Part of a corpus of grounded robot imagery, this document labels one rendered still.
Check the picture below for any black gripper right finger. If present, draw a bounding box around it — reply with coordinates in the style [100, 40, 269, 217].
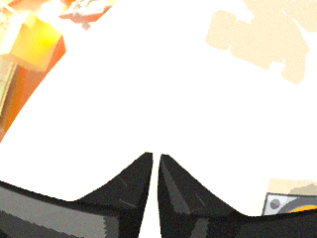
[158, 154, 317, 238]

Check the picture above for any orange and yellow round plate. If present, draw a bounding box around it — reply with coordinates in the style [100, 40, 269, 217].
[286, 205, 317, 213]

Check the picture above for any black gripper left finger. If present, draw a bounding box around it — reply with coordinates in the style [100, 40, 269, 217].
[0, 151, 155, 238]

